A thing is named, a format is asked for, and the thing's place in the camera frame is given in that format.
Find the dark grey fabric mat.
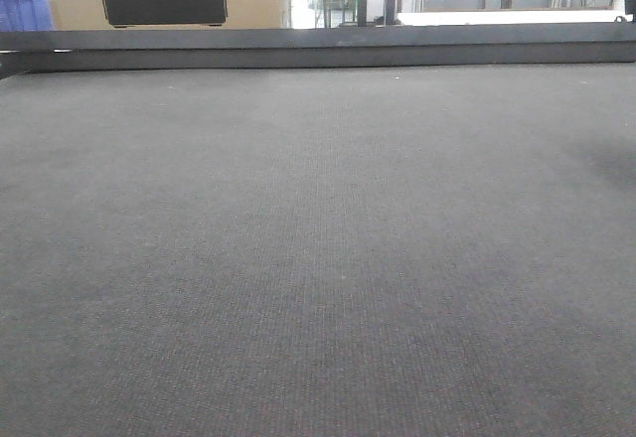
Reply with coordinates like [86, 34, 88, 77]
[1, 65, 635, 436]

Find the lower cardboard box black print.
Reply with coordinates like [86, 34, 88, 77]
[49, 0, 287, 31]

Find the white background table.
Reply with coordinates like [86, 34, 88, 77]
[397, 9, 633, 26]

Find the blue crate in background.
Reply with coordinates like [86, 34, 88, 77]
[0, 0, 55, 33]

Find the black metal table rail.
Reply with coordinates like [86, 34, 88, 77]
[1, 22, 635, 77]

